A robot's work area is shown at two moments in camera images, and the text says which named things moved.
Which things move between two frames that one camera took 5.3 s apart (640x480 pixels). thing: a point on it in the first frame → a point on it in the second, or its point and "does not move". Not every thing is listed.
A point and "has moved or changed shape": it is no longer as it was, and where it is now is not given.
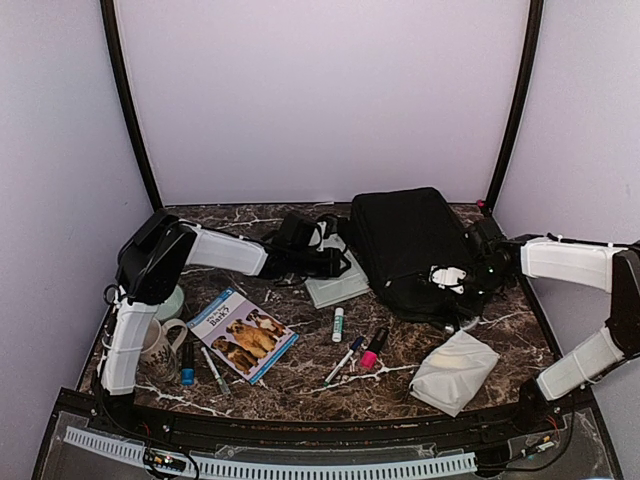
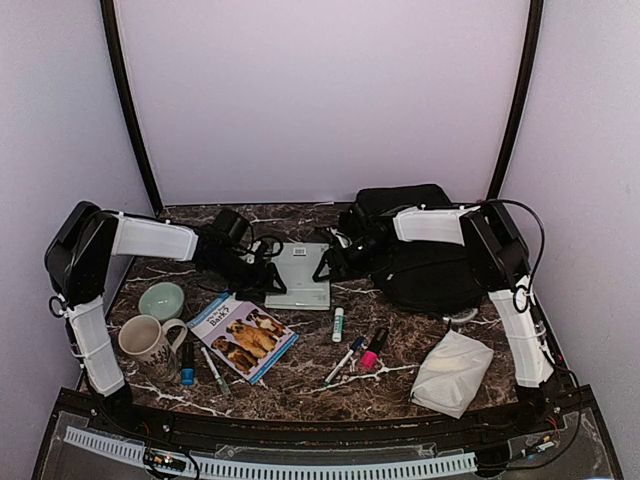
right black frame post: (534, 35) does not move
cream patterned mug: (157, 362) does not move
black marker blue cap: (187, 371) does not move
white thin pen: (218, 379) does not move
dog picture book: (245, 336) does not move
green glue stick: (339, 324) does not move
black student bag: (401, 234) has moved or changed shape
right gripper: (453, 287) → (344, 263)
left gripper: (331, 267) → (260, 282)
